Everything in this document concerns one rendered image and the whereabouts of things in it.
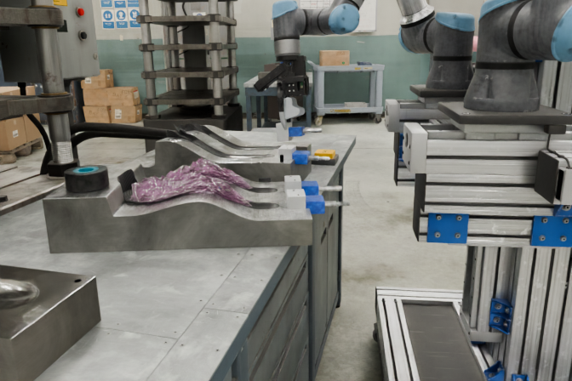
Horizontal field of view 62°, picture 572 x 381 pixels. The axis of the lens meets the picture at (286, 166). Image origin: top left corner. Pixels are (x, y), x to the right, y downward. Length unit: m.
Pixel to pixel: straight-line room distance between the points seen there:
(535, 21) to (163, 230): 0.79
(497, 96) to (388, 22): 6.75
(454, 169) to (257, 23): 6.81
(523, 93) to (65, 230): 0.94
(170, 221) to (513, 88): 0.73
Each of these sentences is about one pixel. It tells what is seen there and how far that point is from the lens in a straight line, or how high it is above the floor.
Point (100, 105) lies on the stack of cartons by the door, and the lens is 8.06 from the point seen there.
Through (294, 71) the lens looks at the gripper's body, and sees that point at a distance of 1.39.
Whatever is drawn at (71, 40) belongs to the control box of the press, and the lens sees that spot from 1.86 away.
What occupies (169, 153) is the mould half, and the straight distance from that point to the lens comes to 1.30.
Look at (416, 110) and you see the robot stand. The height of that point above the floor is 0.97.
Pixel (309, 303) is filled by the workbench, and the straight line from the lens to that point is 1.53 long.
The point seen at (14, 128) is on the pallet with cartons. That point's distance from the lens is 5.83.
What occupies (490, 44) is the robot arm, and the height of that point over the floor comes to 1.17.
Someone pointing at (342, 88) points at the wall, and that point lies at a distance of 7.73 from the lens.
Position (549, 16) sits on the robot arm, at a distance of 0.99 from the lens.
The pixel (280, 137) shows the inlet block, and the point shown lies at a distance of 1.40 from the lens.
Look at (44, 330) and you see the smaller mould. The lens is 0.67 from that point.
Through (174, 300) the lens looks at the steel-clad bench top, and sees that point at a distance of 0.77.
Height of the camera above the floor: 1.18
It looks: 15 degrees down
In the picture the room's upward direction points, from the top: 1 degrees counter-clockwise
